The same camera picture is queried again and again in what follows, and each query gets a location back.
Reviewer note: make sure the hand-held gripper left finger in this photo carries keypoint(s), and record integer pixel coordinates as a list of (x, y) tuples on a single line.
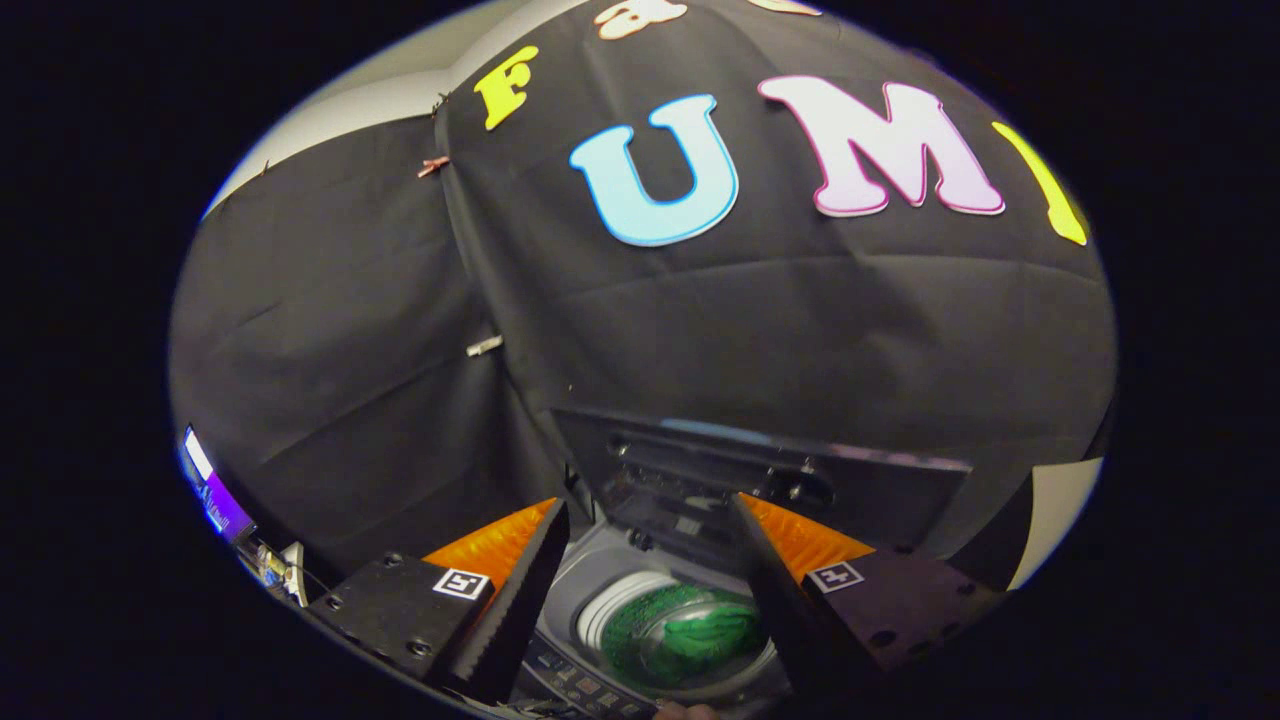
[(520, 600)]

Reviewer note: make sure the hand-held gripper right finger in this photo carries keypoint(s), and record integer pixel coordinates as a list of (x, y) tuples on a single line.
[(775, 600)]

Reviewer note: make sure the green polo shirt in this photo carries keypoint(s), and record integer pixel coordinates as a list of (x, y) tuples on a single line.
[(710, 635)]

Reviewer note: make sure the grey washing machine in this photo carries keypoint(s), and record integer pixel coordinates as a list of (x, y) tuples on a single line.
[(600, 580)]

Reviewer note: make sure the small white object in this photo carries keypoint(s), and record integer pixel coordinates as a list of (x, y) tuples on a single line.
[(295, 575)]

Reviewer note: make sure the black backdrop cloth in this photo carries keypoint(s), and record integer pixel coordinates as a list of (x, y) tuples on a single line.
[(700, 320)]

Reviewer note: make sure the glowing screen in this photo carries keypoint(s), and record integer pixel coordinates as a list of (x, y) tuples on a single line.
[(205, 480)]

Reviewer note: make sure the wooden clothespin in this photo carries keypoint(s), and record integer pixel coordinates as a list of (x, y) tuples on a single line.
[(433, 165)]

